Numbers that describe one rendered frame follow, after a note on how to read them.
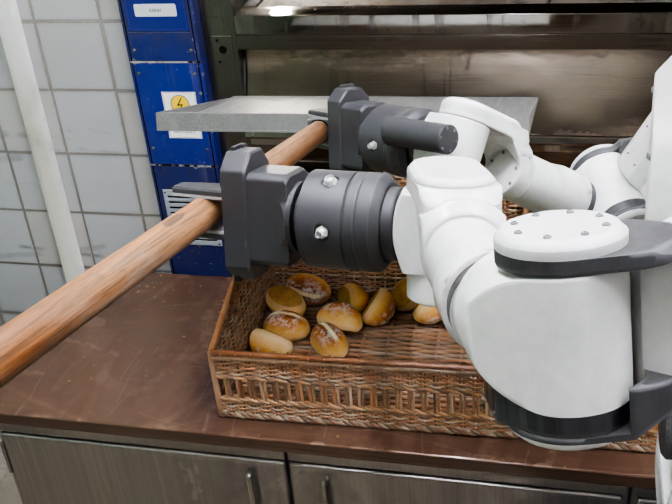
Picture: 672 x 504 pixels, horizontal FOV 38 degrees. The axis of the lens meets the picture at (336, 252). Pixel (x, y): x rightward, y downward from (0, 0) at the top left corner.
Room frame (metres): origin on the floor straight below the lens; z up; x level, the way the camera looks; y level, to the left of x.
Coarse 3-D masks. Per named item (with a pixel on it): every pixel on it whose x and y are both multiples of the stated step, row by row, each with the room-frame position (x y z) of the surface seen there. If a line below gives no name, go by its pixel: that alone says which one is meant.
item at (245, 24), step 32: (256, 32) 1.89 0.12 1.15; (288, 32) 1.87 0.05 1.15; (320, 32) 1.85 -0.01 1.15; (352, 32) 1.84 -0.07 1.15; (384, 32) 1.82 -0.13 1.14; (416, 32) 1.80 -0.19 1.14; (448, 32) 1.79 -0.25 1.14; (480, 32) 1.77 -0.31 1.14; (512, 32) 1.75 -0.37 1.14; (544, 32) 1.74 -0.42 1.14; (576, 32) 1.72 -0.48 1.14; (608, 32) 1.71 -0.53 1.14; (640, 32) 1.69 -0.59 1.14
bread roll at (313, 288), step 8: (288, 280) 1.75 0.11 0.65; (296, 280) 1.74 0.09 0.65; (304, 280) 1.73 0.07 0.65; (312, 280) 1.73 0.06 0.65; (320, 280) 1.74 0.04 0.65; (296, 288) 1.72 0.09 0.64; (304, 288) 1.71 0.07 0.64; (312, 288) 1.71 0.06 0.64; (320, 288) 1.72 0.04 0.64; (328, 288) 1.73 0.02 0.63; (304, 296) 1.71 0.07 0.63; (312, 296) 1.71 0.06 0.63; (320, 296) 1.71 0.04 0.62; (328, 296) 1.72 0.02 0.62; (312, 304) 1.72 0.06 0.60
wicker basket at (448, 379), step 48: (240, 288) 1.59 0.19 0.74; (336, 288) 1.75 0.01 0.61; (384, 288) 1.73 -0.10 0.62; (240, 336) 1.55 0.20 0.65; (384, 336) 1.59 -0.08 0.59; (432, 336) 1.58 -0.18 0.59; (240, 384) 1.39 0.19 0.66; (288, 384) 1.37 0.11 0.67; (336, 384) 1.35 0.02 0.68; (384, 384) 1.32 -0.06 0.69; (432, 384) 1.43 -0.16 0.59; (480, 384) 1.28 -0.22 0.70; (480, 432) 1.28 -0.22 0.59
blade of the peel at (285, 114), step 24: (240, 96) 1.68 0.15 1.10; (264, 96) 1.67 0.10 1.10; (288, 96) 1.66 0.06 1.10; (312, 96) 1.65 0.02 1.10; (384, 96) 1.62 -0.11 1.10; (168, 120) 1.36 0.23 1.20; (192, 120) 1.35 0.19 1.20; (216, 120) 1.34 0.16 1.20; (240, 120) 1.33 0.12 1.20; (264, 120) 1.32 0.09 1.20; (288, 120) 1.31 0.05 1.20; (528, 120) 1.22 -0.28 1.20
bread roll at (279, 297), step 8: (272, 288) 1.72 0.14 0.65; (280, 288) 1.72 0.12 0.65; (288, 288) 1.72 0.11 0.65; (272, 296) 1.69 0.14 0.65; (280, 296) 1.69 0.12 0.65; (288, 296) 1.69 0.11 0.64; (296, 296) 1.69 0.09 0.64; (272, 304) 1.68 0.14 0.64; (280, 304) 1.67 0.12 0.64; (288, 304) 1.67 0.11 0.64; (296, 304) 1.66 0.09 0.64; (304, 304) 1.67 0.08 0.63; (296, 312) 1.66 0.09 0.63
